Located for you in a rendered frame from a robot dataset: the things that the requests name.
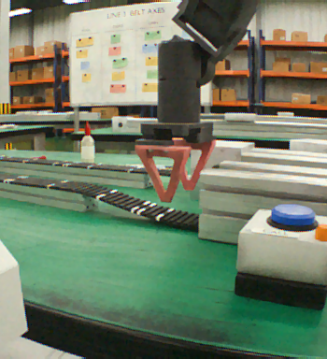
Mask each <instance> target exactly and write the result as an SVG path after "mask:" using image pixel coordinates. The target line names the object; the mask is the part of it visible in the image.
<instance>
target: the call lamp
mask: <svg viewBox="0 0 327 359"><path fill-rule="evenodd" d="M315 239H316V240H318V241H320V240H321V241H327V224H323V223H322V224H319V226H318V228H317V229H316V231H315Z"/></svg>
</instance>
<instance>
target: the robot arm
mask: <svg viewBox="0 0 327 359"><path fill-rule="evenodd" d="M260 1H261V0H182V2H180V3H179V5H177V8H178V9H179V11H178V13H177V14H176V15H175V16H174V17H173V18H172V19H171V21H173V22H174V23H175V24H176V25H178V26H179V27H180V28H181V29H182V30H183V31H185V32H186V33H187V34H188V35H189V36H190V37H192V38H193V39H194V41H191V40H189V39H184V38H182V37H180V36H177V35H173V37H172V38H171V39H170V40H161V43H159V44H158V45H157V122H145V123H141V135H143V139H140V140H136V141H135V150H136V152H137V154H138V155H139V157H140V159H141V161H142V163H143V165H144V166H145V168H146V169H147V171H148V174H149V177H150V179H151V181H152V184H153V186H154V188H155V191H156V193H157V195H158V197H159V199H160V201H161V202H167V203H170V202H171V201H172V199H173V196H174V194H175V191H176V189H177V187H178V182H179V180H181V183H182V186H183V189H184V190H190V191H192V190H193V189H194V187H195V185H196V183H197V181H198V179H199V177H200V173H201V170H203V169H204V167H205V165H206V162H207V160H208V159H209V157H210V155H211V154H212V152H213V151H214V149H215V148H214V147H215V145H216V136H212V131H213V122H204V121H201V115H200V107H201V86H206V85H207V84H208V83H209V82H210V81H211V80H212V79H213V78H214V76H215V73H216V67H215V65H216V63H218V62H223V61H224V58H226V57H227V56H228V55H229V54H230V53H231V51H232V50H233V49H234V48H235V47H236V45H237V44H239V43H240V41H241V40H242V39H243V38H244V36H246V35H247V32H248V26H249V23H250V22H251V19H252V18H253V17H254V14H255V13H256V12H257V8H256V7H257V6H258V4H259V2H260ZM186 23H187V24H189V25H190V27H189V26H187V25H186ZM191 27H192V28H193V29H194V30H196V32H197V33H198V34H200V35H201V36H199V35H198V34H197V33H196V32H195V31H193V29H192V28H191ZM207 41H208V42H210V43H211V44H212V45H213V46H214V47H215V48H216V49H214V48H213V47H212V46H211V45H210V44H209V43H208V42H207ZM174 136H175V137H183V138H172V137H174ZM191 150H194V151H201V152H202V154H201V156H200V158H199V160H198V162H197V165H196V167H195V169H194V171H193V173H192V177H191V179H188V175H187V171H186V167H185V164H186V162H187V159H188V157H189V154H190V151H191ZM152 156H159V157H169V158H172V159H173V160H174V163H173V167H172V171H171V176H170V180H169V182H168V185H167V188H166V190H165V189H164V187H163V185H162V182H161V179H160V176H159V174H158V171H157V168H156V166H155V164H154V161H153V159H152Z"/></svg>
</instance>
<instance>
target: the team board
mask: <svg viewBox="0 0 327 359"><path fill-rule="evenodd" d="M180 2H182V0H178V1H163V2H157V3H149V4H137V5H128V6H120V7H107V8H101V9H96V10H92V11H84V12H78V13H76V12H74V13H71V14H70V19H69V22H70V31H69V39H70V46H69V57H70V63H69V76H70V82H69V94H70V107H71V108H74V122H75V133H76V132H78V131H79V125H78V122H79V107H87V106H157V45H158V44H159V43H161V40H170V39H171V38H172V37H173V35H177V36H180V37H182V38H184V39H189V40H191V41H194V39H193V38H192V37H190V36H189V35H188V34H187V33H186V32H185V31H183V30H182V29H181V28H180V27H179V26H178V25H176V24H175V23H174V22H173V21H171V19H172V18H173V17H174V16H175V15H176V14H177V13H178V11H179V9H178V8H177V5H179V3H180ZM212 102H213V93H212V80H211V81H210V82H209V83H208V84H207V85H206V86H201V106H205V108H204V115H210V106H212V104H213V103H212Z"/></svg>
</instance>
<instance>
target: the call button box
mask: <svg viewBox="0 0 327 359"><path fill-rule="evenodd" d="M271 212H272V210H268V209H264V208H263V209H259V210H258V211H257V212H256V213H255V215H254V216H253V217H252V218H251V220H250V221H249V222H248V224H247V225H246V226H245V227H244V228H243V229H242V230H241V231H240V233H239V239H238V256H237V262H236V269H237V272H238V273H237V274H236V275H235V295H237V294H239V295H243V296H245V297H253V298H257V299H260V300H261V299H263V300H266V301H274V302H278V303H283V304H288V305H289V304H291V305H294V306H300V307H307V308H310V309H311V308H313V309H323V307H324V305H325V302H326V295H327V241H321V240H320V241H318V240H316V239H315V231H316V229H317V228H318V226H319V224H322V223H323V224H327V217H321V216H315V221H314V222H313V223H312V224H307V225H303V226H295V225H287V224H284V223H279V222H274V221H272V219H271Z"/></svg>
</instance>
